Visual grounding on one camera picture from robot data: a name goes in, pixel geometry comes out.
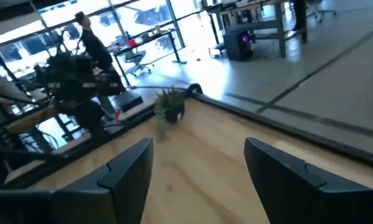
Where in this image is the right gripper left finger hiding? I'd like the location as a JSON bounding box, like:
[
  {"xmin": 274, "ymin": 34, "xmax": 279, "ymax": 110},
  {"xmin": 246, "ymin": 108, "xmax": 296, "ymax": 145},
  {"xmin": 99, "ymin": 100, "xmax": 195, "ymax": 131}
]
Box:
[{"xmin": 0, "ymin": 137, "xmax": 154, "ymax": 224}]

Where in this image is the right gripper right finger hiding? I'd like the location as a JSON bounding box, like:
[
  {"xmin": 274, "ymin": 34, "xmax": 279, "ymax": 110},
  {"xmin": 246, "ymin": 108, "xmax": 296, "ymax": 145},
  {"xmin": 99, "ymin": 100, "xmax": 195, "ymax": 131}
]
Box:
[{"xmin": 243, "ymin": 137, "xmax": 373, "ymax": 224}]

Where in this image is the small potted succulent plant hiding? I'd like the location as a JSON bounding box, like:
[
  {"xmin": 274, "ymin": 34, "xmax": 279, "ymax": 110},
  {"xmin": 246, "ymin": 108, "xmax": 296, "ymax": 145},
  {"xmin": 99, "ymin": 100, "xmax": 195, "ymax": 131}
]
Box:
[{"xmin": 154, "ymin": 88, "xmax": 186, "ymax": 125}]

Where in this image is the grey office chair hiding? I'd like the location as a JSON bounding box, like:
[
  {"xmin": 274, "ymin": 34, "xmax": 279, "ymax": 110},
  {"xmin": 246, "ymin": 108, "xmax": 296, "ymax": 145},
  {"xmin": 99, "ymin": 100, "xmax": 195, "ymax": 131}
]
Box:
[
  {"xmin": 307, "ymin": 0, "xmax": 338, "ymax": 23},
  {"xmin": 125, "ymin": 50, "xmax": 153, "ymax": 78}
]

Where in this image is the black computer tower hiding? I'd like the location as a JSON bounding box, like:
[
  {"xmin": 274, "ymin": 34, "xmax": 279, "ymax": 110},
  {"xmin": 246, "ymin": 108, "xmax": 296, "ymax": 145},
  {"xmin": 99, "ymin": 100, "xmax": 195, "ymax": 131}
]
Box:
[{"xmin": 222, "ymin": 29, "xmax": 255, "ymax": 62}]

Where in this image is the black office desk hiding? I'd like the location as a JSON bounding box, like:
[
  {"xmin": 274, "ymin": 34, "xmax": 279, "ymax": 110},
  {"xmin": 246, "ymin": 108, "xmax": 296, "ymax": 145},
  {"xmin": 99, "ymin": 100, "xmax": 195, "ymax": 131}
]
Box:
[{"xmin": 111, "ymin": 28, "xmax": 187, "ymax": 87}]

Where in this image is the grey work table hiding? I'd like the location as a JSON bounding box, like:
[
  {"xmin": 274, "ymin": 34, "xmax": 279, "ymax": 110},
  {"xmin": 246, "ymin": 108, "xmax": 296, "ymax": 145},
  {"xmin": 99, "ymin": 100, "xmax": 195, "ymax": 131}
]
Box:
[{"xmin": 204, "ymin": 0, "xmax": 309, "ymax": 58}]

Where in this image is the black aluminium table frame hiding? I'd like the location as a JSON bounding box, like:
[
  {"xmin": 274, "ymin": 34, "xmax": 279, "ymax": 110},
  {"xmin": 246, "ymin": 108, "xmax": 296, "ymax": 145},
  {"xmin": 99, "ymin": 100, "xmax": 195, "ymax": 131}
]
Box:
[{"xmin": 0, "ymin": 90, "xmax": 373, "ymax": 190}]

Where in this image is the black frame clamp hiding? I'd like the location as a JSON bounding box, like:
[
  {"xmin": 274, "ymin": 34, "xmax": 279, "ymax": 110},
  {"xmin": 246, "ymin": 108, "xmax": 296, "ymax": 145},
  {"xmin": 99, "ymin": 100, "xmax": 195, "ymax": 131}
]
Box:
[{"xmin": 187, "ymin": 83, "xmax": 205, "ymax": 96}]

